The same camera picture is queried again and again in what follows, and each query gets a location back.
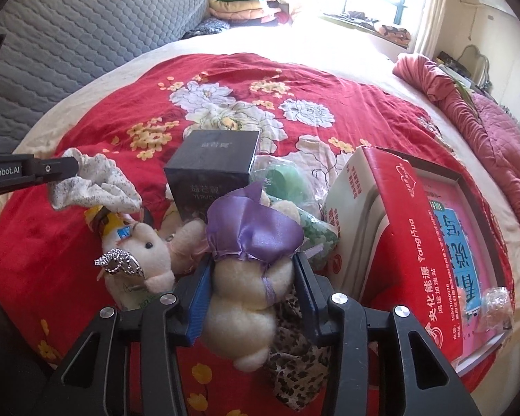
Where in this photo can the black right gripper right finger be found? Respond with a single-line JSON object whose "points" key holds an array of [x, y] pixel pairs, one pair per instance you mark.
{"points": [[415, 378]]}

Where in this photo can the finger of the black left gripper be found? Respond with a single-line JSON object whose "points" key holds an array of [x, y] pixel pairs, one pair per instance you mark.
{"points": [[18, 172]]}

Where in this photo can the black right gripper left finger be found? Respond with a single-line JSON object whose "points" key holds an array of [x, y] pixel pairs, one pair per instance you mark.
{"points": [[94, 377]]}

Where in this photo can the leopard print scrunchie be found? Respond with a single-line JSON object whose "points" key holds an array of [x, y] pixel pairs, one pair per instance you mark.
{"points": [[298, 370]]}

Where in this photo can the white floral scrunchie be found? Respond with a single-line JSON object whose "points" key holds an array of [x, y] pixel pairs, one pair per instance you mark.
{"points": [[98, 182]]}

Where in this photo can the green floral tissue pack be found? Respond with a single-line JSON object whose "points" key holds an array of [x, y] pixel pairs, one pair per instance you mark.
{"points": [[320, 238]]}

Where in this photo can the cream plush bear purple cloth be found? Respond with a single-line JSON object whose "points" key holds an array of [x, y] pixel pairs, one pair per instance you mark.
{"points": [[252, 242]]}

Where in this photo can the green item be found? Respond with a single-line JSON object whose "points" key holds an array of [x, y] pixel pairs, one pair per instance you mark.
{"points": [[284, 180]]}

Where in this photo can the grey tray with pink book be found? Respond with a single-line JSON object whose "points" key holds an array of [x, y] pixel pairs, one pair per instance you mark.
{"points": [[474, 257]]}

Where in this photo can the red tissue box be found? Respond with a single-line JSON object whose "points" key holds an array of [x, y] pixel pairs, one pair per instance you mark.
{"points": [[390, 250]]}

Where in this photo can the clear plastic bag pink item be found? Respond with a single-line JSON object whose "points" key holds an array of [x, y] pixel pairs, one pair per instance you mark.
{"points": [[496, 311]]}

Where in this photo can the grey quilted headboard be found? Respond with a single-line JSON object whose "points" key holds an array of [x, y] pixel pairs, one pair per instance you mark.
{"points": [[52, 48]]}

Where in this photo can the dark grey square box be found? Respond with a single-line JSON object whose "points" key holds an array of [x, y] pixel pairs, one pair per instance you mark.
{"points": [[207, 165]]}

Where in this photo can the pink quilted duvet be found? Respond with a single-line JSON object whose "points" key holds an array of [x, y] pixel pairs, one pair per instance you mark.
{"points": [[491, 134]]}

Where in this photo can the dark patterned pillow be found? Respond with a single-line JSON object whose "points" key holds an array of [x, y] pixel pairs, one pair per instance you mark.
{"points": [[207, 27]]}

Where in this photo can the stack of folded blankets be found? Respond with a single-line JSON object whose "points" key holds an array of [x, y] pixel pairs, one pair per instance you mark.
{"points": [[250, 12]]}

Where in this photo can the beige bed sheet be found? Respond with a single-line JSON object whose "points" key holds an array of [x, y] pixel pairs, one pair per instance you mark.
{"points": [[329, 47]]}

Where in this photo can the clothes on window sill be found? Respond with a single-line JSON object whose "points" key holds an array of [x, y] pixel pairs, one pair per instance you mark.
{"points": [[358, 20]]}

